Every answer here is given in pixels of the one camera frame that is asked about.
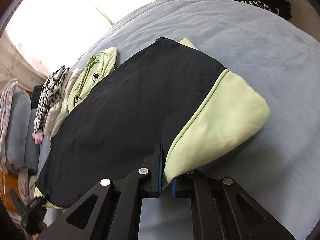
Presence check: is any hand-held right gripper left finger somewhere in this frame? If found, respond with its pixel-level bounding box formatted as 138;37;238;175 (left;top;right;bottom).
47;142;165;240

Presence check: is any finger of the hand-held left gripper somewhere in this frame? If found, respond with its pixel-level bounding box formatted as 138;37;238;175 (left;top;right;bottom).
29;189;52;206

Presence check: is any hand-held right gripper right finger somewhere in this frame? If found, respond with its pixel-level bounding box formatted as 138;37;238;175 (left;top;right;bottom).
171;170;296;240

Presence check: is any light green and black jacket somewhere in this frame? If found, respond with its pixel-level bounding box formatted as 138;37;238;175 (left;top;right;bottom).
35;37;271;209

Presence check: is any person's left hand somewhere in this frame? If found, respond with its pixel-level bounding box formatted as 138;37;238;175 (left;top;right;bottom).
31;221;48;240

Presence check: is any grey pillow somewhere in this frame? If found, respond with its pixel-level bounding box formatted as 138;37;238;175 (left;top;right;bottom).
16;167;40;205

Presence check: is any brown wooden headboard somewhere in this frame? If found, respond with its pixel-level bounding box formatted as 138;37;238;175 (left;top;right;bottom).
0;170;25;222

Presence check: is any white and pink plush toy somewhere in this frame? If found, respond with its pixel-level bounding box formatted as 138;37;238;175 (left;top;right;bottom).
31;131;45;145

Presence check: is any folded blue blanket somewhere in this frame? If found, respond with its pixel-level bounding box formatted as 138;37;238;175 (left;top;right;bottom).
6;90;42;173

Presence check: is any white folded garment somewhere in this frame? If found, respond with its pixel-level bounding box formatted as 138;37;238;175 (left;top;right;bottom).
44;67;83;138

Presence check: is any purple floral quilt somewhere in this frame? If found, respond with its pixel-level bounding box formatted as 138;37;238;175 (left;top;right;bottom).
0;79;20;173

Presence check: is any black and white patterned garment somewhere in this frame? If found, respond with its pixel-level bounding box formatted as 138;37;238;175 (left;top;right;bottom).
32;65;72;137

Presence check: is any black clothing pile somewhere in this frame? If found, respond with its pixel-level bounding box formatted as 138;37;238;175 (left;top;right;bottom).
31;84;47;111

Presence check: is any blue bed blanket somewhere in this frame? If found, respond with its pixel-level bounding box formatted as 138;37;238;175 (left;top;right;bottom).
37;0;320;240

